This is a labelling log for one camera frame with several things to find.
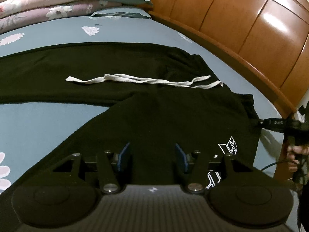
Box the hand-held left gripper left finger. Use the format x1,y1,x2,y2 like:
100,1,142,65
52,142,133,194

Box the flat teal pillow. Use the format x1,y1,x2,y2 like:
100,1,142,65
90,6,151,20

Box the bed with blue floral sheet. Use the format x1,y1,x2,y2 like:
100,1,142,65
0,7,294,194

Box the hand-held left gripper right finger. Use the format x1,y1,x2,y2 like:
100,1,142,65
175,143,253,195

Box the wooden headboard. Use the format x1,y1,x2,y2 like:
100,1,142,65
126,0,309,119

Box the purple floral quilt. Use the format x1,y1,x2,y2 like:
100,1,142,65
0,0,116,33

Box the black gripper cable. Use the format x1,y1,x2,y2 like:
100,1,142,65
262,158,302,174

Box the black pants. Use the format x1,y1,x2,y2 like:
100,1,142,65
0,42,262,199

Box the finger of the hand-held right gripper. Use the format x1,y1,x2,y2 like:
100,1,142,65
251,119,267,129

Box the person's right hand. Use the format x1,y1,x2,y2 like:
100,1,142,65
287,145,309,172

